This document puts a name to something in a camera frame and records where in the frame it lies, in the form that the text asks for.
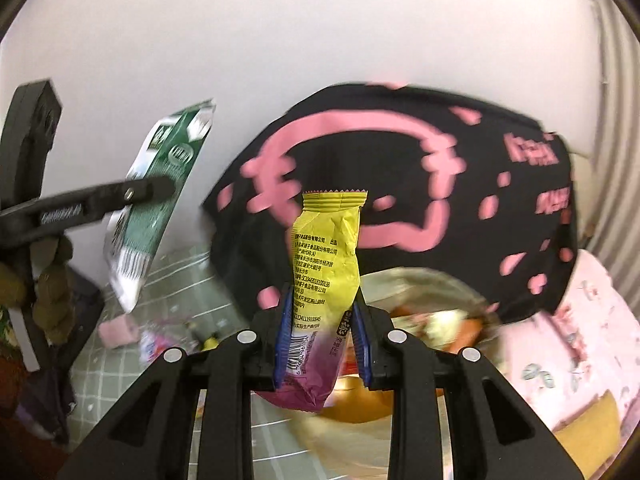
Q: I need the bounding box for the green checked mat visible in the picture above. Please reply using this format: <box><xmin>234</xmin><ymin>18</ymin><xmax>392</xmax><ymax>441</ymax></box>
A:
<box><xmin>64</xmin><ymin>244</ymin><xmax>301</xmax><ymax>480</ymax></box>

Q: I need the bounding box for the person's left hand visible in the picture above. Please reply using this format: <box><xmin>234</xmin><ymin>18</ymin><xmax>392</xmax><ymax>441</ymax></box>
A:
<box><xmin>0</xmin><ymin>234</ymin><xmax>77</xmax><ymax>345</ymax></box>

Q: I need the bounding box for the yellow and purple snack packet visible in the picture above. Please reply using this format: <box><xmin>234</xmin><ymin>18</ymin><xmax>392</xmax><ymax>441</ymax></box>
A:
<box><xmin>260</xmin><ymin>187</ymin><xmax>370</xmax><ymax>414</ymax></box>

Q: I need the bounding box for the pink printed blanket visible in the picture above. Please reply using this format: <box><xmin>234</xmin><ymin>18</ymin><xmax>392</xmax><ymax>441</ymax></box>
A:
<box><xmin>494</xmin><ymin>249</ymin><xmax>637</xmax><ymax>461</ymax></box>

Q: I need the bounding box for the white pleated curtain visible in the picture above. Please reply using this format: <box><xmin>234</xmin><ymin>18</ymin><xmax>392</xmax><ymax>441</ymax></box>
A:
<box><xmin>570</xmin><ymin>0</ymin><xmax>640</xmax><ymax>302</ymax></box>

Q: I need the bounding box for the orange trash bin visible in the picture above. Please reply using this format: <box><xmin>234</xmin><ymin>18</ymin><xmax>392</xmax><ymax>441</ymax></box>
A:
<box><xmin>320</xmin><ymin>305</ymin><xmax>501</xmax><ymax>423</ymax></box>

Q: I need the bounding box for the green and white packet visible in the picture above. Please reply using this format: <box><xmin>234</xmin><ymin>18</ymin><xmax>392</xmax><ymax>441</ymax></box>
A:
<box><xmin>103</xmin><ymin>98</ymin><xmax>217</xmax><ymax>314</ymax></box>

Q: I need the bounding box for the pink soft toy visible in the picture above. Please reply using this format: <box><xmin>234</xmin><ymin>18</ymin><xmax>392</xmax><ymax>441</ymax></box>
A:
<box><xmin>98</xmin><ymin>315</ymin><xmax>142</xmax><ymax>349</ymax></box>

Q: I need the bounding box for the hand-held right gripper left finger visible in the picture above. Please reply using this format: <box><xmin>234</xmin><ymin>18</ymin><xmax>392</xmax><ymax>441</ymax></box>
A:
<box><xmin>56</xmin><ymin>282</ymin><xmax>297</xmax><ymax>480</ymax></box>

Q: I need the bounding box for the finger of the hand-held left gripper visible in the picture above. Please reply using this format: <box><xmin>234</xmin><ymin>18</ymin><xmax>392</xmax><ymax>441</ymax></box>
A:
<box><xmin>0</xmin><ymin>175</ymin><xmax>179</xmax><ymax>249</ymax></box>

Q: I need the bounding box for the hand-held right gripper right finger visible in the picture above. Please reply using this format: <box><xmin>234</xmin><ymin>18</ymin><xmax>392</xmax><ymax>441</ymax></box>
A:
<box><xmin>350</xmin><ymin>300</ymin><xmax>587</xmax><ymax>480</ymax></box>

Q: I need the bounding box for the black cloth with pink print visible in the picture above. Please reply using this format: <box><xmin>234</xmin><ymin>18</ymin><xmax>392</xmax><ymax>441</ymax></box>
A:
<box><xmin>202</xmin><ymin>82</ymin><xmax>582</xmax><ymax>329</ymax></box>

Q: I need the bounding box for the white packet with pink print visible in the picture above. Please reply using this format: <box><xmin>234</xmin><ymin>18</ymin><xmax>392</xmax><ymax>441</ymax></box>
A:
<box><xmin>139</xmin><ymin>326</ymin><xmax>173</xmax><ymax>365</ymax></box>

